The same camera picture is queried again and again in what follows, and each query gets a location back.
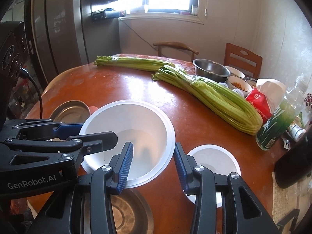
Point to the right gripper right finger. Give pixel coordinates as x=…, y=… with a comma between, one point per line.
x=242, y=210

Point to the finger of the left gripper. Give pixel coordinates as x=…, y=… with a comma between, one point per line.
x=63, y=131
x=95, y=143

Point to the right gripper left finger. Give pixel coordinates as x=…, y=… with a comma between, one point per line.
x=64, y=210

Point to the shallow steel round pan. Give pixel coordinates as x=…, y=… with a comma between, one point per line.
x=73, y=111

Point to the red white paper bowl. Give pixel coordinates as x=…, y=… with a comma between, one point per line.
x=146, y=126

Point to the pink plastic plate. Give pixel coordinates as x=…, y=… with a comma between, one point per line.
x=93, y=109

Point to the green label plastic bottle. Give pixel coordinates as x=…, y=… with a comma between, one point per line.
x=291, y=105

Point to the far celery bunch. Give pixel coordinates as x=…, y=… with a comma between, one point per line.
x=144, y=64

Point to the celery bunch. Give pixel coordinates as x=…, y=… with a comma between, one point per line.
x=225, y=103
x=144, y=64

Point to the small white medicine bottle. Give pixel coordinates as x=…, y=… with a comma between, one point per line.
x=296, y=132

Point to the steel refrigerator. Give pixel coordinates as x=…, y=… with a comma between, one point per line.
x=64, y=34

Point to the near celery bunch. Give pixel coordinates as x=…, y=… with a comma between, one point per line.
x=225, y=103

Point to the red white plastic bag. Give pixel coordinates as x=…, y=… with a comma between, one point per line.
x=266, y=97

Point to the curved wooden chair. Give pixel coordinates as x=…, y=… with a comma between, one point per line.
x=177, y=46

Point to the ceramic bowl with food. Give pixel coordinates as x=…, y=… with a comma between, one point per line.
x=234, y=82

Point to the white ceramic bowl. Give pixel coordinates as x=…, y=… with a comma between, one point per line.
x=235, y=72

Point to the steel mixing bowl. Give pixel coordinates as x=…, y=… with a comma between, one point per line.
x=211, y=70

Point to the orange slatted wooden chair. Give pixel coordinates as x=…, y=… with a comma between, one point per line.
x=243, y=58

